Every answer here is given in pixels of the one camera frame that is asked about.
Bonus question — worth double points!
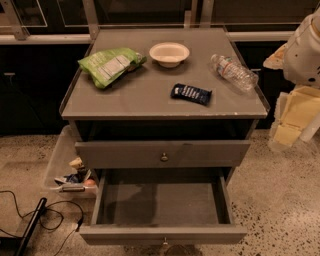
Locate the grey drawer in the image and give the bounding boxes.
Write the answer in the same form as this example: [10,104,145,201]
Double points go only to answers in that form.
[75,140,250,169]
[80,168,247,245]

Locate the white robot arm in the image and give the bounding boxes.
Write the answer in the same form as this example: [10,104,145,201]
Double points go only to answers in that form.
[263,9,320,151]

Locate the grey top drawer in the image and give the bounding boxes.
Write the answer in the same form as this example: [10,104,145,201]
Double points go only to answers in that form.
[75,140,250,169]

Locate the grey drawer cabinet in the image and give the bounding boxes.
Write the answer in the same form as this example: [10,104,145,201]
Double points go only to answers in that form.
[59,27,271,188]

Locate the brass top drawer knob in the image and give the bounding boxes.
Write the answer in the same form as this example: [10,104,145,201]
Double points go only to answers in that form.
[160,153,168,162]

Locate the brass drawer knob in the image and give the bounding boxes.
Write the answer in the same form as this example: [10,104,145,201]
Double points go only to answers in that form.
[160,153,168,162]
[162,237,169,246]

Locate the brass middle drawer knob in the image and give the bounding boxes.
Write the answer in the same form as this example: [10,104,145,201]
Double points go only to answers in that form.
[162,237,169,246]

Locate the clear plastic water bottle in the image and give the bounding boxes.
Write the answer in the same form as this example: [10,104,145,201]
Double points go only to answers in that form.
[211,54,258,93]

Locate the dark blue snack bar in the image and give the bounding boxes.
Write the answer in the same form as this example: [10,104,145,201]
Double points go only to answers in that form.
[170,83,212,106]

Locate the white bowl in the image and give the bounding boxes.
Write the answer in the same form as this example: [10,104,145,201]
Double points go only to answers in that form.
[149,42,190,68]

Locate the green chip bag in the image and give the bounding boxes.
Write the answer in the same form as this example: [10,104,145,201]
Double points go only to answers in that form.
[78,48,147,89]

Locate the clear plastic storage bin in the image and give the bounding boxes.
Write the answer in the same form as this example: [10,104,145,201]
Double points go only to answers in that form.
[42,125,98,199]

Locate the black stand leg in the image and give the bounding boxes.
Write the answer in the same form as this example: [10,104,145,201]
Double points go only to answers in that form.
[14,197,47,256]

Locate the metal railing frame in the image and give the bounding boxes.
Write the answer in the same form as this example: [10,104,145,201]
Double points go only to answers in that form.
[0,0,320,46]

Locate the black cable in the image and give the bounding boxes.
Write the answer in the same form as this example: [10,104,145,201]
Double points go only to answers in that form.
[0,190,85,256]

